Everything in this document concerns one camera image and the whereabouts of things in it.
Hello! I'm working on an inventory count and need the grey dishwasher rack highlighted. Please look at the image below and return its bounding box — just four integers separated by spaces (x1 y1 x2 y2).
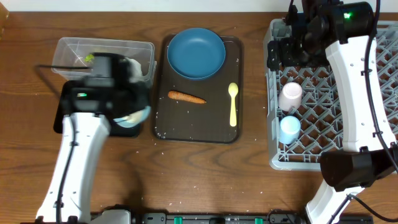
265 21 397 171

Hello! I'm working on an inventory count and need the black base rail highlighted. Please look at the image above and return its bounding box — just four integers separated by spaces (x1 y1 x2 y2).
90 205 374 224

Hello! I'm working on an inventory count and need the clear plastic bin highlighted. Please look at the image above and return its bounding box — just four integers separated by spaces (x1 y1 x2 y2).
52 37 156 87

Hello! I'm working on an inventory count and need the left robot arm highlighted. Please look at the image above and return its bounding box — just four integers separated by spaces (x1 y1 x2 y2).
34 52 151 223

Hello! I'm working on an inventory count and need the dark brown serving tray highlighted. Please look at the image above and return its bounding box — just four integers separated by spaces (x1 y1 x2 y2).
151 35 244 144

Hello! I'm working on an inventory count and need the light blue cup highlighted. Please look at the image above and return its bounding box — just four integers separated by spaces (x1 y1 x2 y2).
279 116 301 144

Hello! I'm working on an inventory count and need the orange carrot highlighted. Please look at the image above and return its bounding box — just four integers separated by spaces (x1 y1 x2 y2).
168 91 206 104

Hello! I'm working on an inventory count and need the dark blue plate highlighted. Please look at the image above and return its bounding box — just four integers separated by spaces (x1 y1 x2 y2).
167 28 226 80

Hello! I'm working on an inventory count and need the light blue bowl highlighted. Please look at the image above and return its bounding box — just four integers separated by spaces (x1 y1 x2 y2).
113 106 151 128

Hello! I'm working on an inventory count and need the white napkin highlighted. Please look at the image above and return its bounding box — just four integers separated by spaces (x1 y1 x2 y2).
129 58 143 82

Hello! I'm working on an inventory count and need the yellow plastic spoon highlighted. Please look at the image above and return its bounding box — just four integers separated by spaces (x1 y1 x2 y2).
228 83 239 127

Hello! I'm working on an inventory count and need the pink cup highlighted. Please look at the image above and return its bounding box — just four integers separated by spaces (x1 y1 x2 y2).
278 82 302 111

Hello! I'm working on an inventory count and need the right black cable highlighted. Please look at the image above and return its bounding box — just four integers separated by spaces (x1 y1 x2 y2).
326 0 398 224

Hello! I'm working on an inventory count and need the black cable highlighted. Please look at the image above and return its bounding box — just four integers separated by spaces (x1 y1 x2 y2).
326 0 398 224
34 63 94 100

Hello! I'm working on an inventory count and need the left black cable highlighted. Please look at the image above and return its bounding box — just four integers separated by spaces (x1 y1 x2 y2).
34 63 94 100

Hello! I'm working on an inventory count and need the black rectangular bin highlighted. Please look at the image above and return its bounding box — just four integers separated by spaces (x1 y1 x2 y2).
53 80 141 138

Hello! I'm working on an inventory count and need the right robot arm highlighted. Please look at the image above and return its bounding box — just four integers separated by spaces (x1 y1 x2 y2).
263 1 397 223

